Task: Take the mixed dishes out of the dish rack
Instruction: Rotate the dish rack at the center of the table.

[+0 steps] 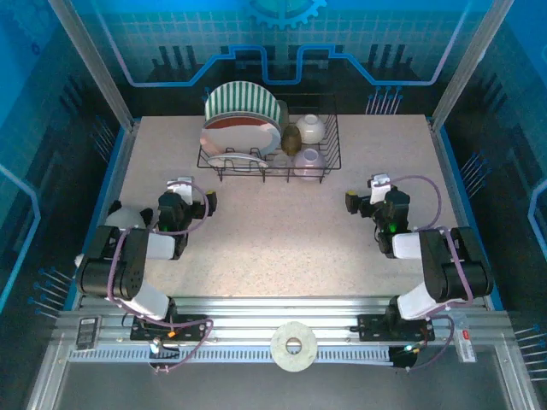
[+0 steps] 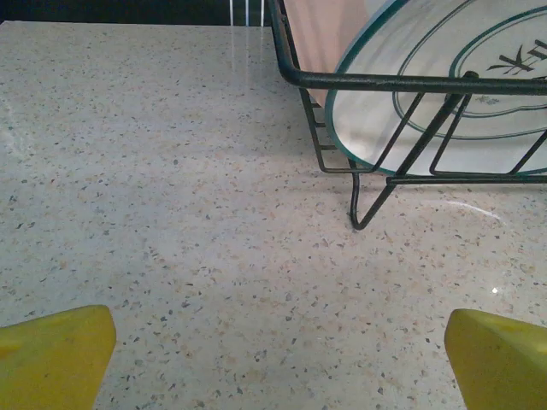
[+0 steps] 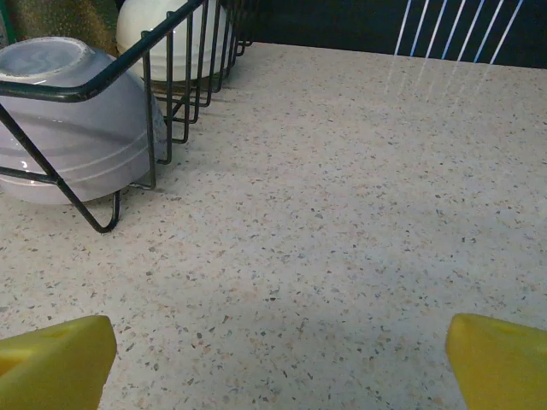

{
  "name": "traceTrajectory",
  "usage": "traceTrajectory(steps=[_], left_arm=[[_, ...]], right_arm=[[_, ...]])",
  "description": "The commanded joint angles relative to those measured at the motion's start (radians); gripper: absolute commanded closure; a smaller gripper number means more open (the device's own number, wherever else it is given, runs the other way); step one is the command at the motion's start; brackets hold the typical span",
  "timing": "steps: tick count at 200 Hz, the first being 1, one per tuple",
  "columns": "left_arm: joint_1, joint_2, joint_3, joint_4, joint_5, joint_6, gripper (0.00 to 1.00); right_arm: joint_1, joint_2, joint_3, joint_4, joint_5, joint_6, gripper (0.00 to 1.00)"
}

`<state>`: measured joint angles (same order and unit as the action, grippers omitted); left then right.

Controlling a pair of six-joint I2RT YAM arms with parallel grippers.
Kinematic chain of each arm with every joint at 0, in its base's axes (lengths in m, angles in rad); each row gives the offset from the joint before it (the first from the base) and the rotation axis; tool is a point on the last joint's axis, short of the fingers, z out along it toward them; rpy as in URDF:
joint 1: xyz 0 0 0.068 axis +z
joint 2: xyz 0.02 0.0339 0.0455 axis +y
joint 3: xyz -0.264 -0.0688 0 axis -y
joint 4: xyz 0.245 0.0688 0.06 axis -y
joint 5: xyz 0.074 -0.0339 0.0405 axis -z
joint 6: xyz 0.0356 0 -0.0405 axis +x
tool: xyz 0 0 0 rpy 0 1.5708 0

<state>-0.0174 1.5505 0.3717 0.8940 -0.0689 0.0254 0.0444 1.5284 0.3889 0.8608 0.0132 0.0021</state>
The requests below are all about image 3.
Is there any white ribbed ceramic bowl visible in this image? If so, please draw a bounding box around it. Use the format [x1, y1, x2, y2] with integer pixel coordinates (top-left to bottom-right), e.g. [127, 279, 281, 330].
[115, 0, 232, 83]

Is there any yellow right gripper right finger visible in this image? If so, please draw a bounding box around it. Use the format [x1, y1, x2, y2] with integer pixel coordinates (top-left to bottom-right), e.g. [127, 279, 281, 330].
[445, 313, 547, 410]

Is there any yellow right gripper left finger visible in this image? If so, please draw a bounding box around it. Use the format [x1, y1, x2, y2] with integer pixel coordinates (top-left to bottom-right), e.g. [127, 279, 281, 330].
[0, 314, 118, 410]

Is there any black wire dish rack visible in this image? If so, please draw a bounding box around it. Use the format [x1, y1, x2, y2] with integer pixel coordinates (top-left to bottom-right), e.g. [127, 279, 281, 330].
[0, 0, 257, 234]

